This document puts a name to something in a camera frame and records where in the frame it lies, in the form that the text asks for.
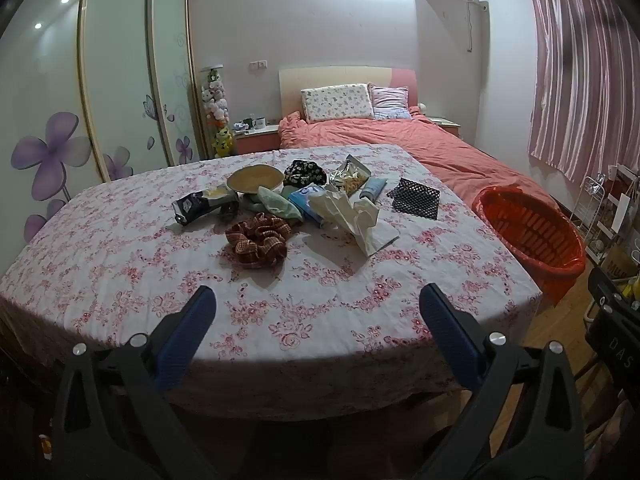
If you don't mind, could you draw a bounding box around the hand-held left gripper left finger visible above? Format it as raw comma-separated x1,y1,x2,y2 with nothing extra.
50,285,218,480

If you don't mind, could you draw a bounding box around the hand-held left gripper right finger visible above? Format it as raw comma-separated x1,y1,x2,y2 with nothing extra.
419,282,586,480

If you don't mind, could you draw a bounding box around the plaid scrunchie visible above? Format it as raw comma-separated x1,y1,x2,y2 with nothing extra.
225,212,292,268

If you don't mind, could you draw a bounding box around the orange plastic basket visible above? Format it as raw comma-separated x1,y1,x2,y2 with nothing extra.
471,185,587,306

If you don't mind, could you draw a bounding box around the dark snack packet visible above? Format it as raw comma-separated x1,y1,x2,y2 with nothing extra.
171,189,238,226

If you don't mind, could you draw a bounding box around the black polka dot cloth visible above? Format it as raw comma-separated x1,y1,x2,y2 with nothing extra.
386,177,441,221

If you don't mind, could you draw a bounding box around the white tissue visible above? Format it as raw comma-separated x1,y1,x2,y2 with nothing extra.
310,190,401,258

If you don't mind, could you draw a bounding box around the pale blue tube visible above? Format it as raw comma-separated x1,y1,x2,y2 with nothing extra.
360,177,391,201

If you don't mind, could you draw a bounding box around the paper cup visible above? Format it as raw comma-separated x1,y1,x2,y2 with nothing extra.
226,165,283,196

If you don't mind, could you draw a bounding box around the blue tissue pack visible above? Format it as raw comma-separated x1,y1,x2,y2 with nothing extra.
288,185,331,226

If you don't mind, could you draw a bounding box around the brown cardboard box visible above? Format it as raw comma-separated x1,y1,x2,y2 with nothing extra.
600,247,640,286

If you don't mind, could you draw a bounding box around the pink floral tablecloth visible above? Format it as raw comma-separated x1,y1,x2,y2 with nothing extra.
0,144,543,421

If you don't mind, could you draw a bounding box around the light green cloth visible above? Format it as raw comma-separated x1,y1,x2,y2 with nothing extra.
245,186,303,222

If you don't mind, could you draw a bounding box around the silver snack bag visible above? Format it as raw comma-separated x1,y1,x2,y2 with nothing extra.
327,155,373,197

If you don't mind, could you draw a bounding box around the pink bed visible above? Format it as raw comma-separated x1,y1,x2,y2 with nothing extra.
278,110,561,211

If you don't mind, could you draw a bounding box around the black floral scrunchie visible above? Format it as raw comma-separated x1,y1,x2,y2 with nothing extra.
283,159,328,190

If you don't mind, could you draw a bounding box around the bare pink nightstand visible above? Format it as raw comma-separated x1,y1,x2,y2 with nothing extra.
427,116,462,141

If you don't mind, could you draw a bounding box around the pink nightstand with items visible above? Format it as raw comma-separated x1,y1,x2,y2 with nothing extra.
235,125,281,156

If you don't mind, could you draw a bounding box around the column of plush toys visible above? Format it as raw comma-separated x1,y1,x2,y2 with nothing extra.
200,66,236,157

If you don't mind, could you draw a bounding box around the pink striped pillow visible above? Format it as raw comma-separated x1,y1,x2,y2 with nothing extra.
369,83,413,121

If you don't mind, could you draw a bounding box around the floral pillow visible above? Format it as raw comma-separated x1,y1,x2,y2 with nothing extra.
301,84,375,123

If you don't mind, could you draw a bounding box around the wardrobe with purple flowers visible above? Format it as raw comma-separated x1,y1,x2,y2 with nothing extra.
0,0,206,241

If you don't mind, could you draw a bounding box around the pink striped curtain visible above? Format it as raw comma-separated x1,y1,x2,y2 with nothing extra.
527,0,640,183

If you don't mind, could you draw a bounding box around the cream and pink headboard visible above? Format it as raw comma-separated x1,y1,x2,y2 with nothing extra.
278,65,417,121

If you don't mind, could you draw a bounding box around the air conditioner pipe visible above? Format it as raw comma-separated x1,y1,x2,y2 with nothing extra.
466,0,490,54

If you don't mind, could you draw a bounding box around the white wire rack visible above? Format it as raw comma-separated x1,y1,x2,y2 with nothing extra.
570,165,640,261

